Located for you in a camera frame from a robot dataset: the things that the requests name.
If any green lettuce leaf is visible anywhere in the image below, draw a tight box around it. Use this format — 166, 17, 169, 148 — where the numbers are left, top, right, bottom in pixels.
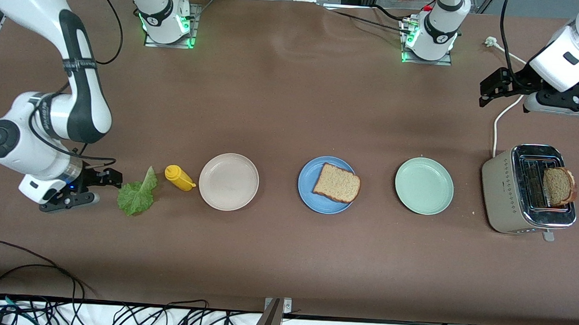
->
116, 164, 159, 218

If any yellow mustard squeeze bottle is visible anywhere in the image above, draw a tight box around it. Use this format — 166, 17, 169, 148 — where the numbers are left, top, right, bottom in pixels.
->
164, 164, 198, 192

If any brown bread slice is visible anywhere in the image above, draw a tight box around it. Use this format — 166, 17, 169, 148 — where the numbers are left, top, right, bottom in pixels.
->
542, 166, 579, 207
311, 162, 362, 204

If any beige round plate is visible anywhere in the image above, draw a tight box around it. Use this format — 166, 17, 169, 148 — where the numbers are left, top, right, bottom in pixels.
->
198, 152, 261, 213

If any mint green round plate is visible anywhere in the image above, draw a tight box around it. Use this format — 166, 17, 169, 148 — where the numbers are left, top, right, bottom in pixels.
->
393, 156, 456, 217

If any blue round plate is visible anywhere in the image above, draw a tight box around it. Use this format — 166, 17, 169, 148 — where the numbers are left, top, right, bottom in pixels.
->
296, 155, 360, 216

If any beige chrome toaster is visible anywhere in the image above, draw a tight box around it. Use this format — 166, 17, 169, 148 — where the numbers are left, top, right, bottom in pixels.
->
478, 142, 579, 243

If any white toaster power cable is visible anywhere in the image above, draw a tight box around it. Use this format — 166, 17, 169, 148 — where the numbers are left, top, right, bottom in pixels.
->
479, 36, 532, 160

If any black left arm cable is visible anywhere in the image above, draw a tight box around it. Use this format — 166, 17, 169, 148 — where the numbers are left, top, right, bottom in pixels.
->
496, 0, 532, 90

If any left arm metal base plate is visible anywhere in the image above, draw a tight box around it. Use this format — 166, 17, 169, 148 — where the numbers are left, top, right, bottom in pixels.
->
399, 16, 456, 66

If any small black cable loop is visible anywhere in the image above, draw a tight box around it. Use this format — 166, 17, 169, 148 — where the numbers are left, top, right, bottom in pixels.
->
0, 262, 78, 325

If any black base cable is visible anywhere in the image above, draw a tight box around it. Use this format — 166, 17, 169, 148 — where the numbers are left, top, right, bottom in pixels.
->
332, 9, 413, 34

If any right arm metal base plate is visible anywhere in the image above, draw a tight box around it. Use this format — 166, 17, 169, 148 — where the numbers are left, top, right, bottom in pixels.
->
143, 0, 202, 50

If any grey metal table bracket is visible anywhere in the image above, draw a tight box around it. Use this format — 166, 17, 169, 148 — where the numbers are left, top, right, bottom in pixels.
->
249, 296, 294, 325

